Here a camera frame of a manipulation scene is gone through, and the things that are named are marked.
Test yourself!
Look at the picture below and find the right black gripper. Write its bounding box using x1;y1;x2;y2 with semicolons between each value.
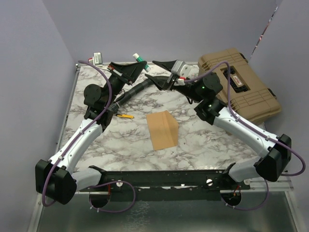
145;59;204;103

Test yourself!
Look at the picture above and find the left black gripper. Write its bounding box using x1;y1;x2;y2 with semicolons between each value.
104;60;146;108

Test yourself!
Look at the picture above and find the green white glue stick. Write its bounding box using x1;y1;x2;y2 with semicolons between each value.
132;53;151;73

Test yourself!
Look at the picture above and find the brown kraft envelope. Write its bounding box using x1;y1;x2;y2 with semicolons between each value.
146;111;179;151

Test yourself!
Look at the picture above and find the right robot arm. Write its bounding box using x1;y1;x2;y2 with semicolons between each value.
147;60;291;189

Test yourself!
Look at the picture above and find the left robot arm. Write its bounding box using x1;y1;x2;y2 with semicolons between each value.
35;60;147;207

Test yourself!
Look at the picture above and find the yellow utility knife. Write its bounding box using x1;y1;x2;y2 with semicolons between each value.
116;114;134;119

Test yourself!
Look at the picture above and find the tan plastic tool case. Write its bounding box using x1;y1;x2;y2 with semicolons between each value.
197;48;282;125

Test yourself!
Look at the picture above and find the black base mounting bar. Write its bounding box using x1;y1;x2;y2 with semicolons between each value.
91;165;250;202

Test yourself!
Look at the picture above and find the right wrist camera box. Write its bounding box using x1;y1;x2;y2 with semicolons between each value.
170;60;191;86

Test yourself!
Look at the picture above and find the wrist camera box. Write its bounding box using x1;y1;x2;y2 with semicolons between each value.
170;60;191;86
88;52;105;69

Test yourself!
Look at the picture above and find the black corrugated hose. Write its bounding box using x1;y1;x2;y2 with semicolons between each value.
107;79;155;114

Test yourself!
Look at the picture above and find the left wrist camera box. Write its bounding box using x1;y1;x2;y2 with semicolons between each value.
88;52;105;69

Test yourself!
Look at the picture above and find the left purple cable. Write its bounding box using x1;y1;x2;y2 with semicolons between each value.
41;59;136;213

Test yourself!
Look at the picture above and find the purple cable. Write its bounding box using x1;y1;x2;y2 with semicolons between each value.
184;60;306;211
41;59;136;213

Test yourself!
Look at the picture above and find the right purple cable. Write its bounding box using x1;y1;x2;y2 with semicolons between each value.
184;60;306;211

